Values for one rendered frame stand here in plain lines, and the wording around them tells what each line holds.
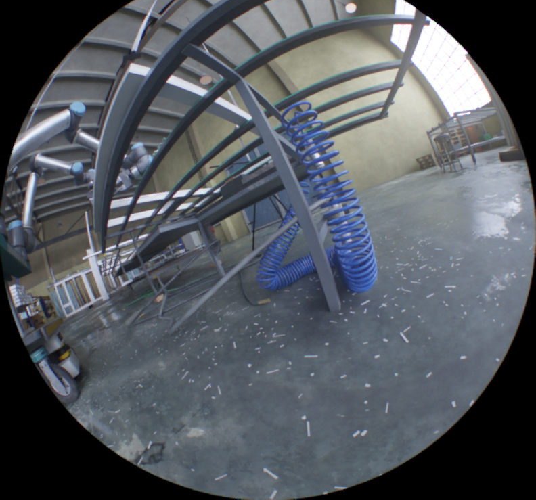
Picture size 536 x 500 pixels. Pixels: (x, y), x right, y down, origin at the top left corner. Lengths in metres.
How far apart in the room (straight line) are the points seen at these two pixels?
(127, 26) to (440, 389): 8.64
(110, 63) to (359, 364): 9.12
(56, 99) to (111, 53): 3.07
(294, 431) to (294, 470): 0.08
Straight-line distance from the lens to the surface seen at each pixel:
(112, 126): 0.73
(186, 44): 0.51
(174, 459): 0.46
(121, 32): 8.37
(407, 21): 0.89
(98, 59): 8.80
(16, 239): 1.48
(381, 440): 0.33
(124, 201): 1.45
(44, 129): 1.08
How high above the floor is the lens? 0.33
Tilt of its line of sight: 4 degrees down
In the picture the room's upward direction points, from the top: 23 degrees counter-clockwise
